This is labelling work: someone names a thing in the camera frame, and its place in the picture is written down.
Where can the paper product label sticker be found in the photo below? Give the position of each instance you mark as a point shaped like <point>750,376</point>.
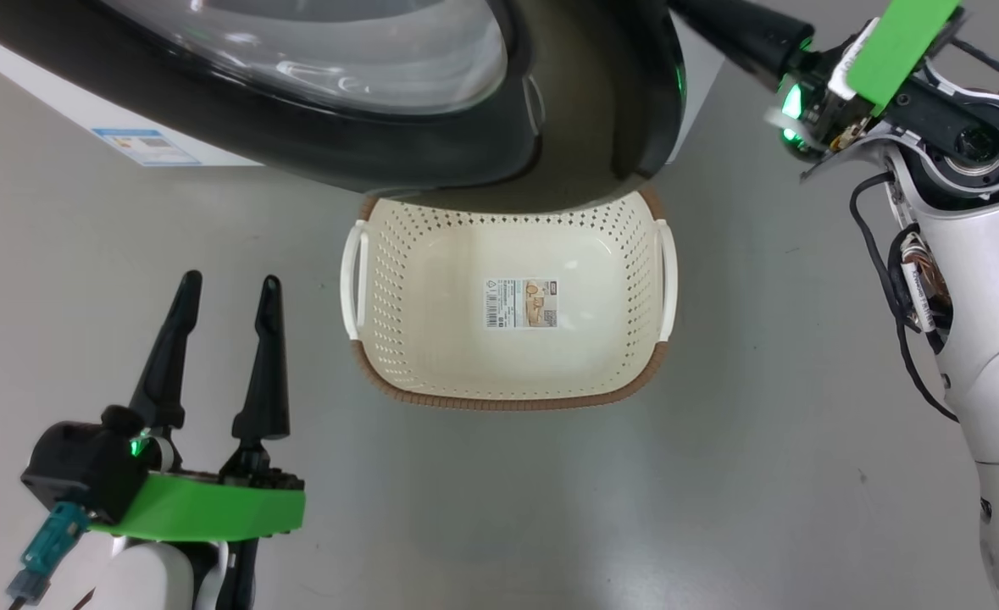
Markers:
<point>520,302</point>

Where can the blue energy label sticker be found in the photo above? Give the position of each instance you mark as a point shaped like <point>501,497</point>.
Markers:
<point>147,146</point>

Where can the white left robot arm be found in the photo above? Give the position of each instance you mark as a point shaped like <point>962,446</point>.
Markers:
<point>152,580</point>

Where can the cream perforated basket brown rim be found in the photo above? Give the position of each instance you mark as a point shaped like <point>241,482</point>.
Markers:
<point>431,288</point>

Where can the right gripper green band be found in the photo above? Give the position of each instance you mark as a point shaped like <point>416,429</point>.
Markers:
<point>897,51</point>

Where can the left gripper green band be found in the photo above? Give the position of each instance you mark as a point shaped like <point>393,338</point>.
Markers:
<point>211,508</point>

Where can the black washing machine glass door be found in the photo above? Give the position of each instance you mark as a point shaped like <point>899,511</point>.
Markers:
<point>465,152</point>

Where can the white front-load washing machine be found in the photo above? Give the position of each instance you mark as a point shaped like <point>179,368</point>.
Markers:
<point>41,93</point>

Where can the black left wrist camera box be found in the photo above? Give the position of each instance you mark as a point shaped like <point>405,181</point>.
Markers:
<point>84,466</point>

